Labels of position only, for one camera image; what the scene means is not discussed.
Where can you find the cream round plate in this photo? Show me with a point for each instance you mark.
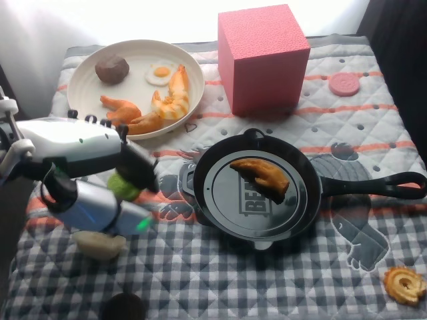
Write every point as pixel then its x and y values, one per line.
pixel 133 90

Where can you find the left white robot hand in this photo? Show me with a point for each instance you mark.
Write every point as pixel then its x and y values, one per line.
pixel 73 143

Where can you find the toy fried egg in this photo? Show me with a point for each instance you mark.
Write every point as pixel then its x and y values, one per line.
pixel 161 73

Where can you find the swirl butter cookie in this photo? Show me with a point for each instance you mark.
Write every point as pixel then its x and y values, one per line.
pixel 397 283

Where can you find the red cube box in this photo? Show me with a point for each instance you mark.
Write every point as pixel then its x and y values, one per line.
pixel 267 73

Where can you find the grey quilt with bear print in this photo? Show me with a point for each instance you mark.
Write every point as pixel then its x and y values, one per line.
pixel 233 283

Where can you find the green round disc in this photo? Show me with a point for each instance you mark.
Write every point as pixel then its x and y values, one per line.
pixel 125 190

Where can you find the pink round cookie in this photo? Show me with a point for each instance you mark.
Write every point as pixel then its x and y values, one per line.
pixel 343 85

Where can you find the golden fried toy dumpling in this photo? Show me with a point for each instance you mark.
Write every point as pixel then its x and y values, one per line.
pixel 263 176
pixel 148 123

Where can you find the white toy dumpling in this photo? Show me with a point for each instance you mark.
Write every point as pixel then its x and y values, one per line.
pixel 98 246

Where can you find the toy chicken drumstick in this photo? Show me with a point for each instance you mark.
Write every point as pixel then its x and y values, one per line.
pixel 125 106

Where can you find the brown toy meat patty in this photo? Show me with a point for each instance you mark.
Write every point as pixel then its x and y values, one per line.
pixel 111 69

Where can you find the black backdrop cloth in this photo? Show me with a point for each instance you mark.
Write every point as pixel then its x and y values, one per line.
pixel 400 50

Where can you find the dark brown round cookie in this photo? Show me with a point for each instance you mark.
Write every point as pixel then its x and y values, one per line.
pixel 123 308

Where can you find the black cast iron pan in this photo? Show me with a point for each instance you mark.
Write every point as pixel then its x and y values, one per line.
pixel 233 206

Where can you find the orange toy shrimp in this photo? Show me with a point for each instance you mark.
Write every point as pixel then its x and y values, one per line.
pixel 179 81
pixel 171 108

